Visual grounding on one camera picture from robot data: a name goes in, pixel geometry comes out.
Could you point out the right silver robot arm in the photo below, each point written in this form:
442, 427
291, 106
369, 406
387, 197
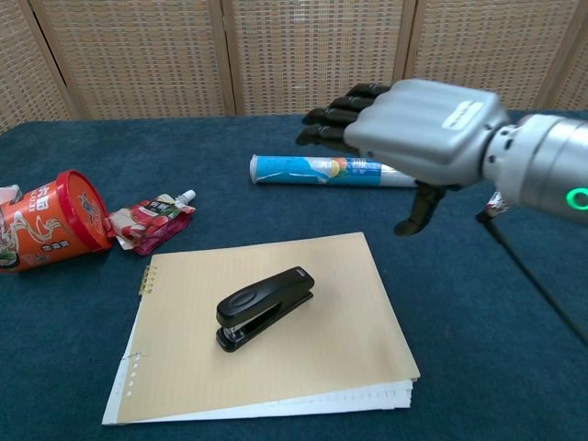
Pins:
546, 165

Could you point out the blue table cloth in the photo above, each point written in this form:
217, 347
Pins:
459, 298

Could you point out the blue and white bag roll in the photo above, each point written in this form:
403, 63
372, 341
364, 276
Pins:
312, 170

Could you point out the beige paper folder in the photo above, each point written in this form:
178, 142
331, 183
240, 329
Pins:
321, 349

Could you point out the red jelly drink pouch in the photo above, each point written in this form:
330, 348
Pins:
151, 222

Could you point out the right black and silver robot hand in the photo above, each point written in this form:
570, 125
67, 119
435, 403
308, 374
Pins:
422, 124

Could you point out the woven bamboo folding screen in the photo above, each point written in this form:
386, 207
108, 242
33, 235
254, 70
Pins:
147, 55

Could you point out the black stapler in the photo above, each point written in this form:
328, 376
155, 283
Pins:
262, 305

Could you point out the red instant noodle cup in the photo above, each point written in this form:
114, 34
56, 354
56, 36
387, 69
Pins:
50, 225

